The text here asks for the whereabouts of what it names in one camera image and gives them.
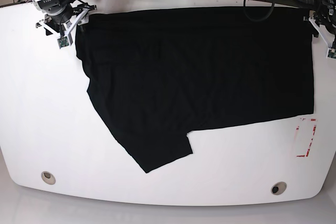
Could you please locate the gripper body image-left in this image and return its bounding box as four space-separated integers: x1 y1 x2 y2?
46 6 75 31

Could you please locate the black t-shirt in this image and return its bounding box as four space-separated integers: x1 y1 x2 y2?
75 7 315 173

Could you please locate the red tape rectangle marking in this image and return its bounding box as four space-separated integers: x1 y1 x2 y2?
293 118 317 157

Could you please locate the left table cable grommet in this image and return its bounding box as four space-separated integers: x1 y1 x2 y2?
41 172 56 185

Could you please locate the table cable grommet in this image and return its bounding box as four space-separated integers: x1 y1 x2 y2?
41 172 56 185
271 182 287 195

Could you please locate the right table cable grommet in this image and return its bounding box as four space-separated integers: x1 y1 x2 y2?
271 182 287 195

